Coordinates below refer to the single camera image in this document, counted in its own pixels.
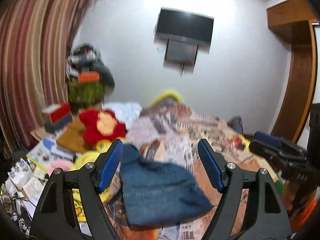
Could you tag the pile of clutter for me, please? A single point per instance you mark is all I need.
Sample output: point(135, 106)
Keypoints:
point(81, 55)

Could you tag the grey blue backpack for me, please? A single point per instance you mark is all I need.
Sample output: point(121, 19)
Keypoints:
point(236, 125)

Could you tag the white cloth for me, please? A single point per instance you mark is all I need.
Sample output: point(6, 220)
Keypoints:
point(125, 112)

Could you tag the brown wooden door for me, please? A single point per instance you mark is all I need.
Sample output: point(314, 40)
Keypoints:
point(297, 87)

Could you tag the wooden overhead cabinet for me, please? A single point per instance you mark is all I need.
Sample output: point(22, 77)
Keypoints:
point(287, 17)

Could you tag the blue denim jacket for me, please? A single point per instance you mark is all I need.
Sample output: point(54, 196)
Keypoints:
point(160, 190)

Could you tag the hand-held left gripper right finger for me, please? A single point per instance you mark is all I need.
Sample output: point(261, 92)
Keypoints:
point(211, 166)

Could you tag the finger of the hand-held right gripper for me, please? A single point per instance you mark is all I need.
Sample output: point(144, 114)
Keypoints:
point(267, 137)
point(275, 155)

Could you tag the red white box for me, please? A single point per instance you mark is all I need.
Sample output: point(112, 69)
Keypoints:
point(60, 113)

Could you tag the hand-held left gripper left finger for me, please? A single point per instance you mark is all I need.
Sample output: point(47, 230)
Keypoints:
point(110, 166)

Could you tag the pile of white boxes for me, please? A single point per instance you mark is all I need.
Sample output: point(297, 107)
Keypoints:
point(25, 180)

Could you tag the red plush toy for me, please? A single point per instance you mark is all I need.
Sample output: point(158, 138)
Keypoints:
point(92, 127)

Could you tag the large black wall television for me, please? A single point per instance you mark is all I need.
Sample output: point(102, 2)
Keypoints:
point(185, 26)

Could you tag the orange box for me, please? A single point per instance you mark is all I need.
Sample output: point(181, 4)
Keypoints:
point(88, 77)

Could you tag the newspaper printed blanket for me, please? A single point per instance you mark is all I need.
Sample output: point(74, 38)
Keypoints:
point(175, 130)

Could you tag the yellow fleece cloth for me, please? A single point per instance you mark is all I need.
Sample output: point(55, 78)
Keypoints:
point(85, 160)

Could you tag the green patterned table cloth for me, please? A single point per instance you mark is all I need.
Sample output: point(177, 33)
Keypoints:
point(85, 93)

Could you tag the pink plush toy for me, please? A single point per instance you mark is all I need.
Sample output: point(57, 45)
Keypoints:
point(60, 167)

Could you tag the grey cushion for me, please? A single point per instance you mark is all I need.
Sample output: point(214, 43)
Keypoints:
point(106, 76)

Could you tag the striped red beige curtain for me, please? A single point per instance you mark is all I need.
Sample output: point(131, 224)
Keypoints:
point(32, 55)

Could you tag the yellow bed sheet edge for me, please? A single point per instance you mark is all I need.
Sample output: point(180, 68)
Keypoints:
point(245, 142)

